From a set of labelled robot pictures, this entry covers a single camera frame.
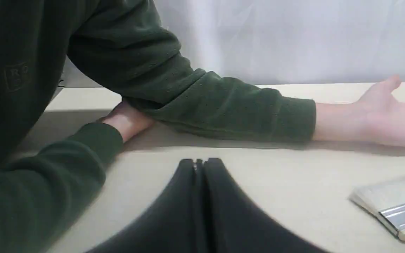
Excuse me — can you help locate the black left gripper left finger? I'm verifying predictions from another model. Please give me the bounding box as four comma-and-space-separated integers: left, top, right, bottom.
89, 160, 203, 253

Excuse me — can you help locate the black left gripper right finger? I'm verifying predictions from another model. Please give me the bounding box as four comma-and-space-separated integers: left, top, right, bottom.
202, 158, 324, 253

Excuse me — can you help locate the green sleeved forearm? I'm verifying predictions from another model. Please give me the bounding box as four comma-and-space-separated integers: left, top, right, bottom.
67, 0, 361, 143

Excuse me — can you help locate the second green sleeved forearm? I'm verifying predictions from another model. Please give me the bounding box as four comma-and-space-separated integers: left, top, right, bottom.
0, 122, 123, 253

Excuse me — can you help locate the second hand under arm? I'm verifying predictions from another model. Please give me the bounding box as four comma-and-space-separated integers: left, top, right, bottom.
100, 100, 154, 143

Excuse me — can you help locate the open bare hand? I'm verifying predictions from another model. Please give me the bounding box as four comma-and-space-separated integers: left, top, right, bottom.
354, 76, 405, 147

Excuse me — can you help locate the wide wooden paint brush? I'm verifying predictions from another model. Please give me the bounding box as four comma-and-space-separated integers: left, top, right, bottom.
350, 176, 405, 243

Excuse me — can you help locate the dark green sweater torso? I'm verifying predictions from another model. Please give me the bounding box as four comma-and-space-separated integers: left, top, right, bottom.
0, 0, 95, 167

